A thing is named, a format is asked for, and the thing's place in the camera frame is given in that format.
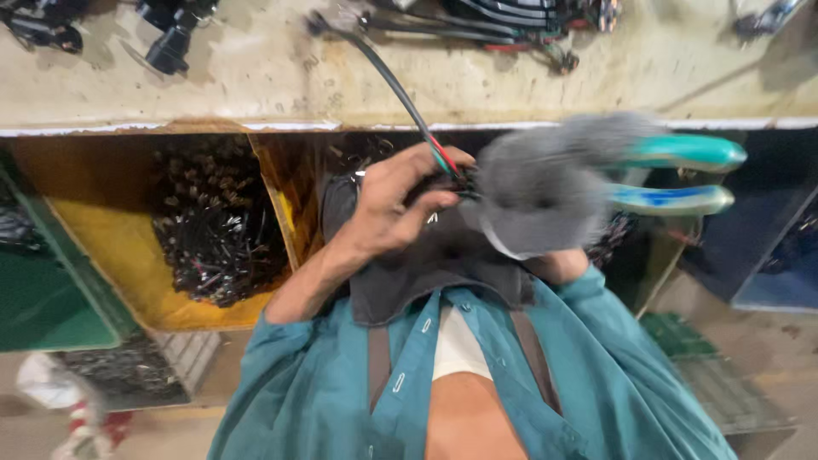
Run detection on person's right hand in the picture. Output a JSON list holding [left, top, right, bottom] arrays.
[[459, 112, 665, 263]]

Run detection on person's left hand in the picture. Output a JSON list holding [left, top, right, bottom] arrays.
[[345, 142, 478, 258]]

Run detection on teal handled pliers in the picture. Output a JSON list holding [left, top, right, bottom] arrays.
[[602, 132, 749, 217]]

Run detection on black cable with coloured wires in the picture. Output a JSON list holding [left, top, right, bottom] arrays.
[[305, 11, 464, 183]]

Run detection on dark navy plastic bin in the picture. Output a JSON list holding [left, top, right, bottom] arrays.
[[676, 128, 818, 305]]

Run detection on dark metal tool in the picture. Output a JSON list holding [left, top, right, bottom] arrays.
[[732, 0, 807, 43]]

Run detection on green mesh crate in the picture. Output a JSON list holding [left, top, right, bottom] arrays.
[[639, 311, 720, 359]]

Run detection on dark grey lap cloth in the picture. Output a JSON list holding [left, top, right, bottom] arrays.
[[320, 171, 539, 327]]

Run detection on blue plastic bin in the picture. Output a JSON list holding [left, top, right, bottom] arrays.
[[731, 190, 818, 314]]

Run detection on white undershirt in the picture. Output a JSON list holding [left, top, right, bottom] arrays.
[[431, 305, 497, 383]]

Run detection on grey mesh crate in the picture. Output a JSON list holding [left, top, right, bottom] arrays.
[[671, 353, 797, 437]]

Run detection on orange yellow plastic bin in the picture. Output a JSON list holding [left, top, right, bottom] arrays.
[[248, 129, 704, 318]]

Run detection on teal button shirt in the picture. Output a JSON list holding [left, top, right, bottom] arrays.
[[207, 264, 740, 460]]

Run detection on pile of black connectors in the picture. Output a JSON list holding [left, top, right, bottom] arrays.
[[149, 137, 292, 309]]

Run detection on black power plug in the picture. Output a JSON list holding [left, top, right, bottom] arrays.
[[134, 0, 219, 76]]

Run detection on grey crate of parts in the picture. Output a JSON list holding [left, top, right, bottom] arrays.
[[54, 328, 222, 411]]

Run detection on black plug cluster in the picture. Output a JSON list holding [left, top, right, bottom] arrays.
[[0, 0, 88, 56]]

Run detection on green plastic bin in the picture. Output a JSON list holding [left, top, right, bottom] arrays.
[[0, 147, 139, 354]]

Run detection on white plastic bag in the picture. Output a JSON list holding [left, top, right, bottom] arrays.
[[15, 353, 136, 460]]

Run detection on heap of dark wire parts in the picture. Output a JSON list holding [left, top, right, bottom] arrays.
[[587, 213, 641, 270]]

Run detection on bundle of black cables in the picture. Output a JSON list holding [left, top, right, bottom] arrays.
[[357, 0, 625, 75]]

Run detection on brown harness strap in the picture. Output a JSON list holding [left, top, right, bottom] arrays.
[[367, 326, 392, 415], [509, 310, 564, 417]]

